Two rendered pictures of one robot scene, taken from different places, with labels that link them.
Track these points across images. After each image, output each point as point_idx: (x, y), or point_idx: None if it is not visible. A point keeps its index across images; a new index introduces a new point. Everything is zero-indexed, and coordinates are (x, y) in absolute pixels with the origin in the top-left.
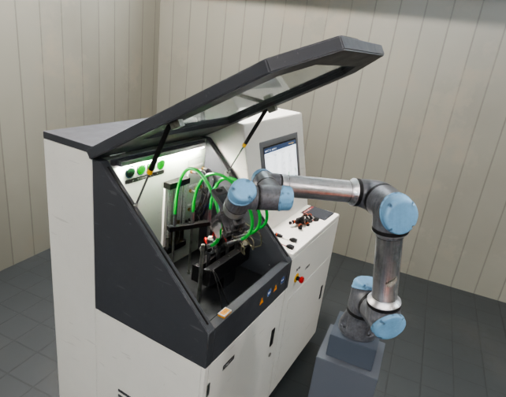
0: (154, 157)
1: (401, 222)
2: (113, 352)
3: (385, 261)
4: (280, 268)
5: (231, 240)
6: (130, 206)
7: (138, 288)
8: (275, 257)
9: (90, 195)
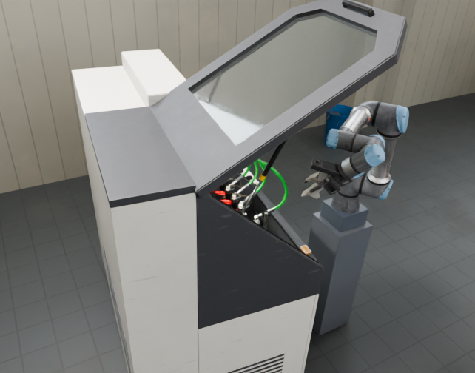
0: (271, 163)
1: (406, 123)
2: (221, 349)
3: (391, 152)
4: (266, 197)
5: (246, 198)
6: (245, 217)
7: (254, 279)
8: (248, 192)
9: (193, 233)
